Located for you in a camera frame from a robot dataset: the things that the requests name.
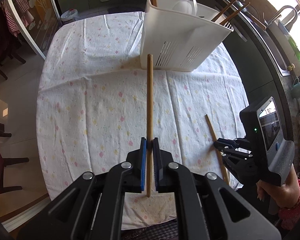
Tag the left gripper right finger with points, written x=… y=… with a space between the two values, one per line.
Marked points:
x=206 y=207

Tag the trash bin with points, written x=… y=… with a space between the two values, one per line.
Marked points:
x=69 y=16

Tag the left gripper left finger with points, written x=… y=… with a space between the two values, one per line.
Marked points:
x=92 y=206

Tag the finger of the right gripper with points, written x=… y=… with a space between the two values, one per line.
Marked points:
x=239 y=147
x=236 y=167

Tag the white floral tablecloth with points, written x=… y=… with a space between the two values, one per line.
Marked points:
x=91 y=105

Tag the green container on sill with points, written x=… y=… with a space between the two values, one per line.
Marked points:
x=294 y=47

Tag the white plastic utensil caddy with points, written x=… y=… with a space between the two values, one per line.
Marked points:
x=179 y=41

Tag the checkered apron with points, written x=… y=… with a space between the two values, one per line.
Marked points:
x=22 y=8

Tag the person's right hand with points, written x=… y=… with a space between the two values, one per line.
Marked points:
x=286 y=195

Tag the green mug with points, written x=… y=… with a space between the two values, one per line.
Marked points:
x=295 y=90

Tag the glass sliding door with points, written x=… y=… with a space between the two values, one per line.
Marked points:
x=36 y=21

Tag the wooden cutting board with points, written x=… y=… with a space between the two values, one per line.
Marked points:
x=262 y=8

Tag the tall steel faucet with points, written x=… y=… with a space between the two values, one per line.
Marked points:
x=289 y=19

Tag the steel sink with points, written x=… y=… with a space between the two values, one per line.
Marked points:
x=272 y=43

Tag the white plastic spoon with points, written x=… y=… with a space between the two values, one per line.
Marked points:
x=187 y=6

